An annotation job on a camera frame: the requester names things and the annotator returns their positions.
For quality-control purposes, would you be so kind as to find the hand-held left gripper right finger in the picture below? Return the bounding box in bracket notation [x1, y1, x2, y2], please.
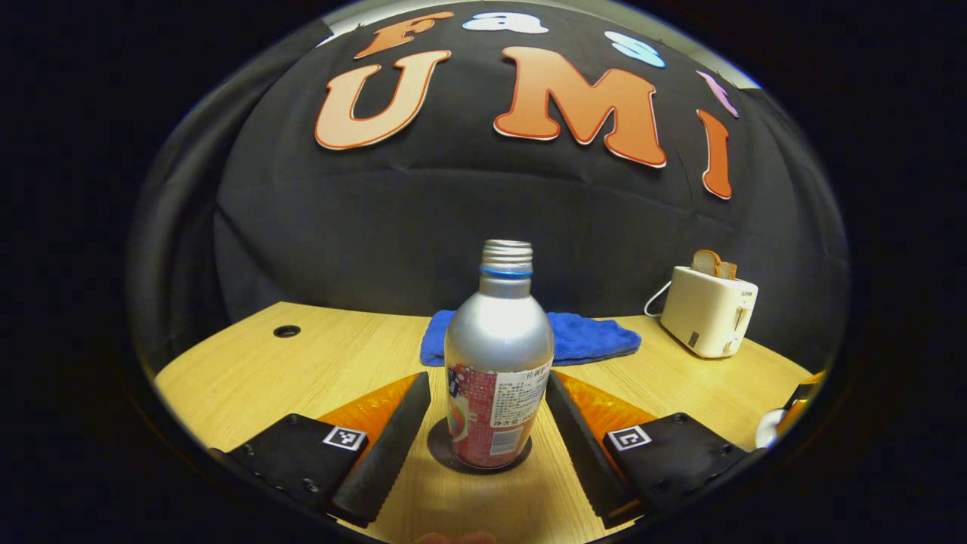
[544, 370, 752, 530]

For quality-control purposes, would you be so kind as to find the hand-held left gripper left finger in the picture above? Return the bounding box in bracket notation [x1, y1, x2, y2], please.
[208, 370, 433, 528]

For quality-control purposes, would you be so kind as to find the round dark coaster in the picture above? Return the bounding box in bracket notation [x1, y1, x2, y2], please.
[427, 417, 533, 476]

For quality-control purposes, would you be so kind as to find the silver water bottle red label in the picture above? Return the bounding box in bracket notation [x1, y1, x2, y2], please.
[443, 240, 556, 470]

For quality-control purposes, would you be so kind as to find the blue towel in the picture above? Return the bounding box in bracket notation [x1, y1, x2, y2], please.
[420, 310, 643, 368]

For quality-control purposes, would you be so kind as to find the white toaster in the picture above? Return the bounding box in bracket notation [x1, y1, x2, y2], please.
[660, 265, 759, 359]

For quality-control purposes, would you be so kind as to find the black backdrop cloth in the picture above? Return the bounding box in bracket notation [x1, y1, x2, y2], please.
[127, 4, 851, 379]

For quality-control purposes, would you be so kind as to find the white toaster power cable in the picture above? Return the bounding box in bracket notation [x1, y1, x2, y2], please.
[644, 281, 673, 318]

